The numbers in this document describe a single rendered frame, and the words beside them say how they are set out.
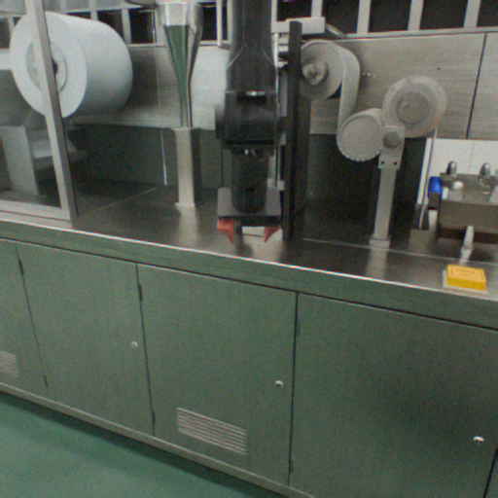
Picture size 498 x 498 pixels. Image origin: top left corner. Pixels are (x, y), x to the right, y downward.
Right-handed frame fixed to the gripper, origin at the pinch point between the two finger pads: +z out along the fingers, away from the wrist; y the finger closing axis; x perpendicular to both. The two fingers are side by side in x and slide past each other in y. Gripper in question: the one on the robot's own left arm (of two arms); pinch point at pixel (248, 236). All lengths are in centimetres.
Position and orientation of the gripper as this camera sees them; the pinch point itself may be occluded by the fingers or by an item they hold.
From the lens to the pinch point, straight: 73.7
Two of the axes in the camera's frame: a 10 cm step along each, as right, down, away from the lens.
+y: -10.0, 0.1, -0.3
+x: 0.2, 7.7, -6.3
